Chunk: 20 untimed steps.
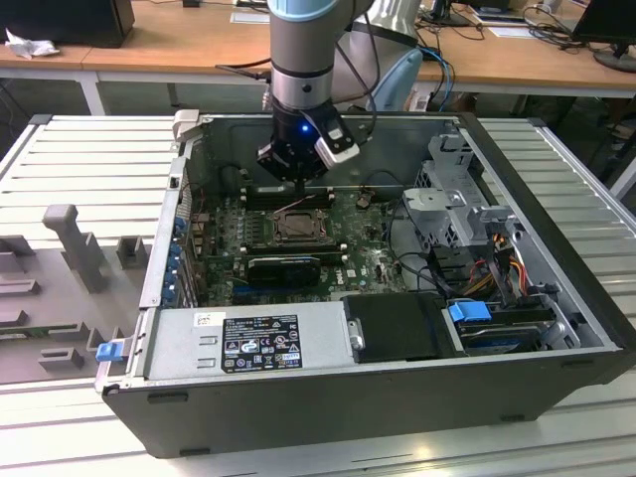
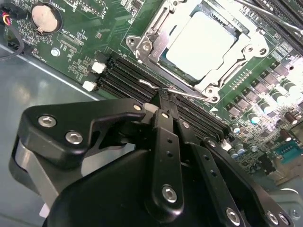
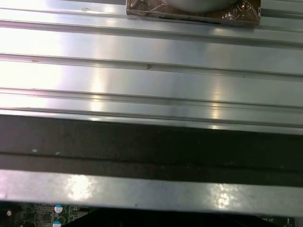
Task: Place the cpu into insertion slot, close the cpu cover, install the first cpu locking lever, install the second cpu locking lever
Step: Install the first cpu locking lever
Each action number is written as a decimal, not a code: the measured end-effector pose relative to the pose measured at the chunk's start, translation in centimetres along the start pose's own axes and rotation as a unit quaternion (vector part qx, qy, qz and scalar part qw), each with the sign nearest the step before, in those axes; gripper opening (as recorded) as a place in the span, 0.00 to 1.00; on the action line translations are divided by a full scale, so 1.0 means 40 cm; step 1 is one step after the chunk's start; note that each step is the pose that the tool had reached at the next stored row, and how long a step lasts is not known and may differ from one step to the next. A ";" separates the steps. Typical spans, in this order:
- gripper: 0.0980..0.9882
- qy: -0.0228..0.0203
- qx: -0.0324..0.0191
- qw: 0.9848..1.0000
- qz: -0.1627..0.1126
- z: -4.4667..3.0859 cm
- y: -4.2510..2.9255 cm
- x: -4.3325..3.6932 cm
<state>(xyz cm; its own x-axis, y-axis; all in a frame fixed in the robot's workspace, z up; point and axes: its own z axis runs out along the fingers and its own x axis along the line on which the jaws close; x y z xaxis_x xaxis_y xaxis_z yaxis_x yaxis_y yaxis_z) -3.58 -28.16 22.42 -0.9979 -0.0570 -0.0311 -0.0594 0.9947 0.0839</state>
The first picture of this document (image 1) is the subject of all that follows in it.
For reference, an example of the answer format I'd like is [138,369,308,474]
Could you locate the yellow red wire bundle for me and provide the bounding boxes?
[466,233,529,295]

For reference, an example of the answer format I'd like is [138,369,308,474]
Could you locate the black open PC case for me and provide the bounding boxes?
[93,109,636,461]

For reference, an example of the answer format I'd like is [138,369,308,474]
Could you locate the metal socket cover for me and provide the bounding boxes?
[270,210,330,242]

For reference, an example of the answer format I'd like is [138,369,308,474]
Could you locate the black plastic shroud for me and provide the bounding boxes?
[342,292,466,364]

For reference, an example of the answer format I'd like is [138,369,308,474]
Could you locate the green motherboard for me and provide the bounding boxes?
[191,191,413,307]

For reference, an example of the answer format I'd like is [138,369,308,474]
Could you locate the black desktop computer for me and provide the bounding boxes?
[0,0,136,50]

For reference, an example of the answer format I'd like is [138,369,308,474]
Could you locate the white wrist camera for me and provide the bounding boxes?
[311,109,361,168]

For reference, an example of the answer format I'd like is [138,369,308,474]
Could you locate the CPU socket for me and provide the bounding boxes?
[267,208,333,245]

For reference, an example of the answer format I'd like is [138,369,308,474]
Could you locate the thin wire locking lever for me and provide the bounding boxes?
[277,232,335,245]
[274,196,318,217]

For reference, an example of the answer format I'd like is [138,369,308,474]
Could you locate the grey case latch handle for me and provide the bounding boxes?
[171,109,201,151]

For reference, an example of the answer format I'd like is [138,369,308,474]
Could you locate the green RAM stick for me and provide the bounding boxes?
[0,325,80,342]

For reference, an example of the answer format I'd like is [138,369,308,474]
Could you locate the grey parts rack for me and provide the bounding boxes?
[0,203,153,387]

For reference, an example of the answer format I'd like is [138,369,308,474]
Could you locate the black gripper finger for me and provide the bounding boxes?
[255,142,301,197]
[299,158,330,197]

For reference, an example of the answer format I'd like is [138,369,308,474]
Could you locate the black cylinder capacitor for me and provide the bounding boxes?
[220,166,242,196]

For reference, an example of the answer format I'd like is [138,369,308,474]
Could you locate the wooden desk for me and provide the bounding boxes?
[0,0,636,98]

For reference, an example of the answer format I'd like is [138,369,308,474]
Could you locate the blue cable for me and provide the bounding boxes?
[421,47,456,98]

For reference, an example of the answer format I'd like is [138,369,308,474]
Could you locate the black RAM slots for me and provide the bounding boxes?
[245,184,333,210]
[245,237,345,255]

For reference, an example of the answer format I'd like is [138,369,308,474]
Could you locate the silver square CPU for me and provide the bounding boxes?
[282,216,317,237]

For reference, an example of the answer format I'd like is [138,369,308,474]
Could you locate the black monitor with stand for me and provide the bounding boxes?
[570,0,636,74]

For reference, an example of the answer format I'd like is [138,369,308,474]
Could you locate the crumpled white paper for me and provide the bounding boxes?
[4,28,62,61]

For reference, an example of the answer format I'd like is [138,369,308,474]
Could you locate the grey power supply unit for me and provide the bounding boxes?
[143,302,357,382]

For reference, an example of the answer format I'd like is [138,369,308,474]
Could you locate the black monitor stand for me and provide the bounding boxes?
[430,0,471,28]

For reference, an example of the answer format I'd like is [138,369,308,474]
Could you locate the blue disk carrier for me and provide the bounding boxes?
[446,300,546,357]

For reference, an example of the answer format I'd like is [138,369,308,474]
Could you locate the silver metal drive cage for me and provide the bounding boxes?
[401,132,528,259]

